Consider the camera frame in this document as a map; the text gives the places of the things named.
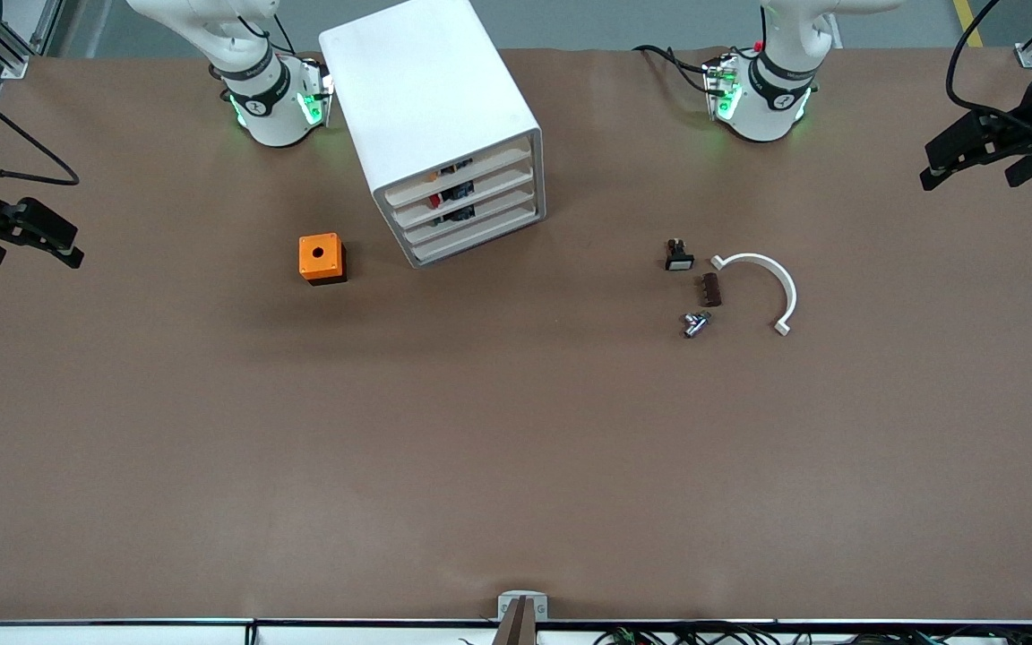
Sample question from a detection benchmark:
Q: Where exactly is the white plastic drawer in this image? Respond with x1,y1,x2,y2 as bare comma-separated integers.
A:
393,170,537,228
409,211,542,267
387,150,535,209
401,190,539,248

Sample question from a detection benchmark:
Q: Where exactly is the white drawer cabinet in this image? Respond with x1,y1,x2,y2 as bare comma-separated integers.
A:
318,0,546,270

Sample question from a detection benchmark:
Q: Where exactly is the white edge trim strip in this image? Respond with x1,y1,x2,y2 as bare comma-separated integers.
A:
0,618,1032,645

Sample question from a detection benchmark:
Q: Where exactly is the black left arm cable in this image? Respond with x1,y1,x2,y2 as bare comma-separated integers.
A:
946,0,1032,140

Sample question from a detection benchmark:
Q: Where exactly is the white curved plastic bracket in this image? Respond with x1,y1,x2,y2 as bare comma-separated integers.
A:
710,253,798,337

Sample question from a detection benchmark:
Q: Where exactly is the orange button enclosure box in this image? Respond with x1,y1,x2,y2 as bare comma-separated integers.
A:
298,233,347,286

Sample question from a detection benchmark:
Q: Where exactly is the black left base cable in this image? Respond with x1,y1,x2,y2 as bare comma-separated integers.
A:
632,43,718,95

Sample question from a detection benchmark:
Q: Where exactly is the grey metal mount bracket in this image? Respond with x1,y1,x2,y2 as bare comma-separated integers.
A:
491,590,550,645

